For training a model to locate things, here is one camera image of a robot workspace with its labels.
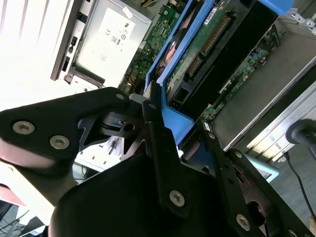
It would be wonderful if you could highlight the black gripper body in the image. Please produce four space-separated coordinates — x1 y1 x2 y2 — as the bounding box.
48 153 237 237

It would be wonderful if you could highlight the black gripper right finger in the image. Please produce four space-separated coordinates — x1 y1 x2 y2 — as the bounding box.
200 119 316 237

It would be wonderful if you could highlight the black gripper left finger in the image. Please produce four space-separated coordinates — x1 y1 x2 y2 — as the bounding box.
0 81 197 219

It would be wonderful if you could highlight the hard disk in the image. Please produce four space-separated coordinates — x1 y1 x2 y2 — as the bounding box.
145 0 294 173

